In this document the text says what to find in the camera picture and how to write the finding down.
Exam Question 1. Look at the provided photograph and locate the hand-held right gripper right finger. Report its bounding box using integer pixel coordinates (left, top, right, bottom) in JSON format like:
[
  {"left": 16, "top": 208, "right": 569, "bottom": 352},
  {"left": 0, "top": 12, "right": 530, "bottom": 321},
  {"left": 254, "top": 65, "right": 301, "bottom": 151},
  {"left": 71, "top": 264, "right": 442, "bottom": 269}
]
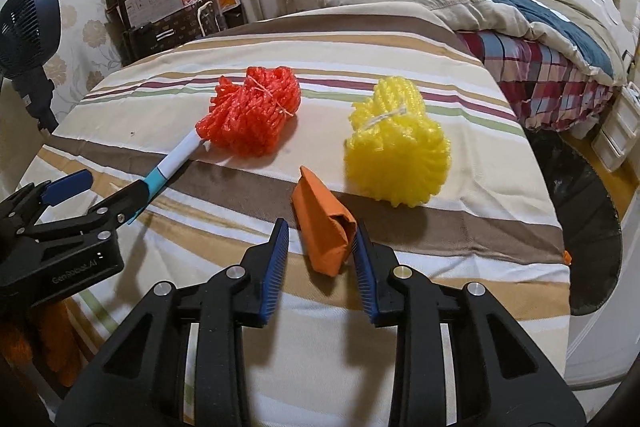
[{"left": 352, "top": 222, "right": 586, "bottom": 427}]

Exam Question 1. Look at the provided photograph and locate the white teal pen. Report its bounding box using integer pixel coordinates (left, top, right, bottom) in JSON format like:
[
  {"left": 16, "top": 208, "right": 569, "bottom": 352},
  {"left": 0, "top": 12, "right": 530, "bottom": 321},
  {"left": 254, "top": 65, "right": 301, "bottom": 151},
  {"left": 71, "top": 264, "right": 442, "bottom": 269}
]
[{"left": 125, "top": 129, "right": 206, "bottom": 225}]

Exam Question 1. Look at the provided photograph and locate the dark blue fan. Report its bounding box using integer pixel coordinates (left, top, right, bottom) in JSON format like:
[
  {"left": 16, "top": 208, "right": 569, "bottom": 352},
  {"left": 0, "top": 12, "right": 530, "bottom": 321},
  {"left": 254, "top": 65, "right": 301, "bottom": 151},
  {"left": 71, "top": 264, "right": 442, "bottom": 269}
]
[{"left": 0, "top": 0, "right": 63, "bottom": 132}]

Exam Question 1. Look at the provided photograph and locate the plaid bedsheet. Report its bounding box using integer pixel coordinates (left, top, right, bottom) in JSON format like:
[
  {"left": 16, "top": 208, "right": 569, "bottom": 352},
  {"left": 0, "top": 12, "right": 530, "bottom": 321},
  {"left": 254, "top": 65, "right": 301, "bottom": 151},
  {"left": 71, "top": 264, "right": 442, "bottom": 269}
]
[{"left": 457, "top": 31, "right": 616, "bottom": 130}]

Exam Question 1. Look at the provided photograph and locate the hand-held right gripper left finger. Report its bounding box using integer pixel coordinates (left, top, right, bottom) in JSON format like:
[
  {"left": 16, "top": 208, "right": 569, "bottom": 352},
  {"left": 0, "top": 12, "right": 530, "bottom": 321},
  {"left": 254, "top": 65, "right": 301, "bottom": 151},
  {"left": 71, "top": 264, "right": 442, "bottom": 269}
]
[{"left": 62, "top": 218, "right": 291, "bottom": 427}]

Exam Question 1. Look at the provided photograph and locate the striped tablecloth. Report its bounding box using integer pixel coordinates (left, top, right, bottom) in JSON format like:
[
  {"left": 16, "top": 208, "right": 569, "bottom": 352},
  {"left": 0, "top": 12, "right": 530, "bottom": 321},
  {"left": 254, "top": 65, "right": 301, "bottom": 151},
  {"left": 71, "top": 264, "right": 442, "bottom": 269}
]
[{"left": 22, "top": 2, "right": 573, "bottom": 427}]

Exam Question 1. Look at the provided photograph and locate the orange cloth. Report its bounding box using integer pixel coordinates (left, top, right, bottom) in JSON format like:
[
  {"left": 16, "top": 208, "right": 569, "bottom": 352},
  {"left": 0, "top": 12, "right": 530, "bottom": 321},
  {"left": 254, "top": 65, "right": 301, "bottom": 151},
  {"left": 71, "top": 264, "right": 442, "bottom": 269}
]
[{"left": 291, "top": 165, "right": 357, "bottom": 278}]

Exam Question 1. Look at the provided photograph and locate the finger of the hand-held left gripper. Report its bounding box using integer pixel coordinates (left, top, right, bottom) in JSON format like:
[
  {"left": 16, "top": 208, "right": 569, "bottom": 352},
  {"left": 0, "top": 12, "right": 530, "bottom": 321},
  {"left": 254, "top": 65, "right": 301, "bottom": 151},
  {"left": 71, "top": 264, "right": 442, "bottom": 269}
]
[
  {"left": 30, "top": 179, "right": 151, "bottom": 240},
  {"left": 0, "top": 170, "right": 93, "bottom": 233}
]

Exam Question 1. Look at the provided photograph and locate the red foam net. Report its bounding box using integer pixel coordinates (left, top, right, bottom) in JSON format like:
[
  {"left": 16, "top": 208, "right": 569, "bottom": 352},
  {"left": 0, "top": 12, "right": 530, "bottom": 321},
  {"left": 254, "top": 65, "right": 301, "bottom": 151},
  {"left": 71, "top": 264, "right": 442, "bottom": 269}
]
[
  {"left": 195, "top": 66, "right": 301, "bottom": 158},
  {"left": 0, "top": 297, "right": 83, "bottom": 388}
]

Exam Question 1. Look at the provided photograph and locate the yellow foam net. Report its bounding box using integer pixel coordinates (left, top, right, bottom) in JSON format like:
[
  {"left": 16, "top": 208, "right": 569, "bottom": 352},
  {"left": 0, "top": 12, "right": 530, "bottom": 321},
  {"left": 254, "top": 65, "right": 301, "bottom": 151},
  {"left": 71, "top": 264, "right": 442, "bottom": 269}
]
[{"left": 344, "top": 76, "right": 452, "bottom": 208}]

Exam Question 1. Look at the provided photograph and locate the white plastic drawer unit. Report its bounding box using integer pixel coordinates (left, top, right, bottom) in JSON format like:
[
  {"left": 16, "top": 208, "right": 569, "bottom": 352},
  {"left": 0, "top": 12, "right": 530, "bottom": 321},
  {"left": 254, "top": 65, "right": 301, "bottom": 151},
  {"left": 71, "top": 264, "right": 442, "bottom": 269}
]
[{"left": 592, "top": 82, "right": 640, "bottom": 172}]

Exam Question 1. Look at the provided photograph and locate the brown patterned storage bag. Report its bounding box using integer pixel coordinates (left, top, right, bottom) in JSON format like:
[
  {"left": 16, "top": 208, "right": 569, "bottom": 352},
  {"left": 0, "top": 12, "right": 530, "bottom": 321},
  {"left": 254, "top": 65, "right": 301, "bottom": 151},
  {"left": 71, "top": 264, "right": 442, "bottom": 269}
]
[{"left": 122, "top": 0, "right": 228, "bottom": 64}]

